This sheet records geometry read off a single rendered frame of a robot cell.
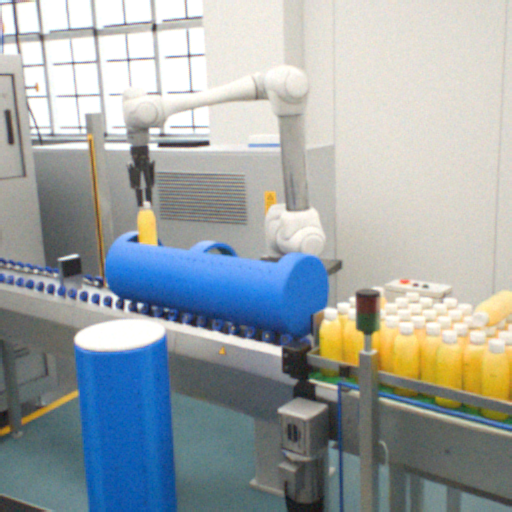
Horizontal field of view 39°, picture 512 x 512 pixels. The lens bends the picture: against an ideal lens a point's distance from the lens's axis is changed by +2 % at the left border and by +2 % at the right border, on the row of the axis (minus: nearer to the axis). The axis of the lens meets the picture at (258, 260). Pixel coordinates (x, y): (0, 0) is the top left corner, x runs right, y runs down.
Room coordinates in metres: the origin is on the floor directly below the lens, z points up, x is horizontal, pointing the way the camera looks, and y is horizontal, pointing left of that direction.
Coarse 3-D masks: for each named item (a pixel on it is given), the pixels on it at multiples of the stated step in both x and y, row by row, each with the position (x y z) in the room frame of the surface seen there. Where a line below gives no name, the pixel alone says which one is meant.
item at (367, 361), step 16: (368, 352) 1.71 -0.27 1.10; (368, 368) 1.70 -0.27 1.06; (368, 384) 1.70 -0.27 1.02; (368, 400) 1.70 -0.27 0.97; (368, 416) 1.70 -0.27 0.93; (368, 432) 1.70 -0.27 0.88; (368, 448) 1.70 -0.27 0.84; (368, 464) 1.70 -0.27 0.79; (368, 480) 1.70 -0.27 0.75; (368, 496) 1.70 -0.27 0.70
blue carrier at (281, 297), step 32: (128, 256) 2.65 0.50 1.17; (160, 256) 2.56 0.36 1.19; (192, 256) 2.48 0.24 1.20; (224, 256) 2.40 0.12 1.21; (288, 256) 2.28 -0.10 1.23; (128, 288) 2.64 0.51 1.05; (160, 288) 2.52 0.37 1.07; (192, 288) 2.41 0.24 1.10; (224, 288) 2.32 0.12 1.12; (256, 288) 2.24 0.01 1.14; (288, 288) 2.20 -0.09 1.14; (320, 288) 2.34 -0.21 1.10; (224, 320) 2.39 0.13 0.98; (256, 320) 2.26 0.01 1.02; (288, 320) 2.19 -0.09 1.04
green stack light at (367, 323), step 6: (378, 312) 1.70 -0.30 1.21; (360, 318) 1.70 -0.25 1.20; (366, 318) 1.69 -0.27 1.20; (372, 318) 1.69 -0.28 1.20; (378, 318) 1.70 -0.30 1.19; (360, 324) 1.70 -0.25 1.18; (366, 324) 1.69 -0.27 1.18; (372, 324) 1.69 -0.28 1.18; (378, 324) 1.70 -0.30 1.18; (360, 330) 1.70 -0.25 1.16; (366, 330) 1.69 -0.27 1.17; (372, 330) 1.69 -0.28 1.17; (378, 330) 1.70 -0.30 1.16
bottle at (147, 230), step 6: (144, 210) 2.73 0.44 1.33; (150, 210) 2.75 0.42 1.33; (138, 216) 2.73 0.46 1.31; (144, 216) 2.72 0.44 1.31; (150, 216) 2.73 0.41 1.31; (138, 222) 2.73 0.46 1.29; (144, 222) 2.71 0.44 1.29; (150, 222) 2.72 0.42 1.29; (138, 228) 2.73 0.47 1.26; (144, 228) 2.71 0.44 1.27; (150, 228) 2.72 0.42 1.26; (144, 234) 2.71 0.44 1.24; (150, 234) 2.72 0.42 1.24; (156, 234) 2.74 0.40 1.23; (144, 240) 2.72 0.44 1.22; (150, 240) 2.72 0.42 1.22; (156, 240) 2.74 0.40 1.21
